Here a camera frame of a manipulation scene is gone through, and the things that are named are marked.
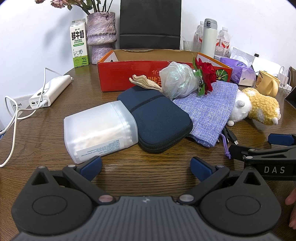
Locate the purple tissue pack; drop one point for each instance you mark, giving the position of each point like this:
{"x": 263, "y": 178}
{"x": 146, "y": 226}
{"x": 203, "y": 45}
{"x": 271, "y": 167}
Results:
{"x": 240, "y": 71}

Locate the clear plastic bag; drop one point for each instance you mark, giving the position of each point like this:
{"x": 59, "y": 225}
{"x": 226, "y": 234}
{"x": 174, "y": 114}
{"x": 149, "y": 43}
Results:
{"x": 175, "y": 81}

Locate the yellow white plush toy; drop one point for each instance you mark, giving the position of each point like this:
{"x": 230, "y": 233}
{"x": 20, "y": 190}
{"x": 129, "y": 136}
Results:
{"x": 261, "y": 104}

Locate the white plug charger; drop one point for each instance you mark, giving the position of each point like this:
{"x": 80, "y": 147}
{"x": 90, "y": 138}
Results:
{"x": 285, "y": 78}

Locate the white thermos bottle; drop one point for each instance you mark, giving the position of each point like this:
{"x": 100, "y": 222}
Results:
{"x": 208, "y": 41}

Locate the green white milk carton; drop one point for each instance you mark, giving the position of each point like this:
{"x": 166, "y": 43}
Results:
{"x": 79, "y": 46}

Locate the blue white packet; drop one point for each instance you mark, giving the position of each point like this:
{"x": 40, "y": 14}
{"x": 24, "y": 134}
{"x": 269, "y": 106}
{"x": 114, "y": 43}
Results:
{"x": 2, "y": 135}

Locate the purple stone-look vase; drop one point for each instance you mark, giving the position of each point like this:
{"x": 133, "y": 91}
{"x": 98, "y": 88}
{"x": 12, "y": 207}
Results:
{"x": 100, "y": 34}

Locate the translucent cotton swab box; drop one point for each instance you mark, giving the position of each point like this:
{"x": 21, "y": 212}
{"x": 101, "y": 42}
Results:
{"x": 97, "y": 129}

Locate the clear glass cup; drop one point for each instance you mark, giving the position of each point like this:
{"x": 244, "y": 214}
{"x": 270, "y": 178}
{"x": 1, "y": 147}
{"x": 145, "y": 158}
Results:
{"x": 188, "y": 46}

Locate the black flat object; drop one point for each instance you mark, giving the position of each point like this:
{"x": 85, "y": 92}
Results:
{"x": 291, "y": 96}

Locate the yellow mug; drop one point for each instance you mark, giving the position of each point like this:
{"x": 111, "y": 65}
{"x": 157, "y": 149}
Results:
{"x": 266, "y": 83}

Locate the clear plastic water bottle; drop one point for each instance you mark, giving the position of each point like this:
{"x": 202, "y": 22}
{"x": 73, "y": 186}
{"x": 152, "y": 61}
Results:
{"x": 198, "y": 34}
{"x": 223, "y": 41}

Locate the wooden desktop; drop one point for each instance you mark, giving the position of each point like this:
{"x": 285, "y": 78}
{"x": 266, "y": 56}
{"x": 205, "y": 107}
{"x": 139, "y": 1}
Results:
{"x": 143, "y": 176}

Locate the black paper bag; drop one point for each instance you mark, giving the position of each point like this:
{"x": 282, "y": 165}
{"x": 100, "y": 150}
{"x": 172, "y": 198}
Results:
{"x": 150, "y": 23}

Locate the navy zip pouch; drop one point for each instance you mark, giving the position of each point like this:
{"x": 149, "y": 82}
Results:
{"x": 157, "y": 120}

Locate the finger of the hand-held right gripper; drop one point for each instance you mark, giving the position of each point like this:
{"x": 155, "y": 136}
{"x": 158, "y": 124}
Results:
{"x": 279, "y": 139}
{"x": 238, "y": 151}

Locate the person's right hand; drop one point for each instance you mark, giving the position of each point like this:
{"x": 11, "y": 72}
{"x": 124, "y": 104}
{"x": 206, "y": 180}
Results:
{"x": 291, "y": 199}

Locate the white wall outlet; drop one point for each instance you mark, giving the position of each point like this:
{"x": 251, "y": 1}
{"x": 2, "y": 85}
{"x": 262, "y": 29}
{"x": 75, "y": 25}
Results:
{"x": 19, "y": 103}

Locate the white power bank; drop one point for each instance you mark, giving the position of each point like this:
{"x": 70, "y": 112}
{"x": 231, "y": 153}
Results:
{"x": 53, "y": 90}

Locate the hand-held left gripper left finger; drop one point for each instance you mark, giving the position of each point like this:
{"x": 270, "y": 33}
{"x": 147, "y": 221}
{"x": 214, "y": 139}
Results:
{"x": 93, "y": 165}

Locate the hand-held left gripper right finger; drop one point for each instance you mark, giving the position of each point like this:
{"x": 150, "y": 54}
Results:
{"x": 201, "y": 170}

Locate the red artificial rose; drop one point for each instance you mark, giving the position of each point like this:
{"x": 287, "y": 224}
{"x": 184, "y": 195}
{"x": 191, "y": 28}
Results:
{"x": 208, "y": 71}

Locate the red cardboard box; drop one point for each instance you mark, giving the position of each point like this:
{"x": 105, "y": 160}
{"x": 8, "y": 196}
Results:
{"x": 115, "y": 74}

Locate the beige paper napkin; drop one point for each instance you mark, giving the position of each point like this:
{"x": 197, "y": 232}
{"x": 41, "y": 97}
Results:
{"x": 143, "y": 81}

